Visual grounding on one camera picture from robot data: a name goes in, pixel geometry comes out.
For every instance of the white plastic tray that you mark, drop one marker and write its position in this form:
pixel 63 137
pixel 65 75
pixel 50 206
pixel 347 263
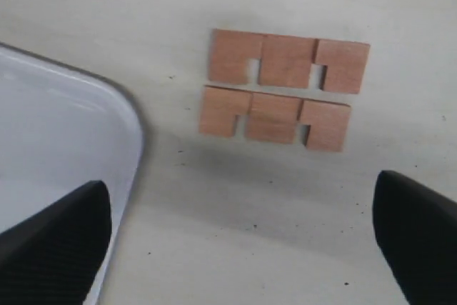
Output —
pixel 61 128

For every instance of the wooden notched piece two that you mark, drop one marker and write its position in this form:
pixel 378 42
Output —
pixel 274 118

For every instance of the wooden notched piece four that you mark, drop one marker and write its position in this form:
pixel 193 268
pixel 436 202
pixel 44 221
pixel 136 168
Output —
pixel 286 61

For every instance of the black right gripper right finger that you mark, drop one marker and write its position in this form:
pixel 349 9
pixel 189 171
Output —
pixel 415 229

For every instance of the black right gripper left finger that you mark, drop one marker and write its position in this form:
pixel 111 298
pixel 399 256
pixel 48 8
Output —
pixel 53 257

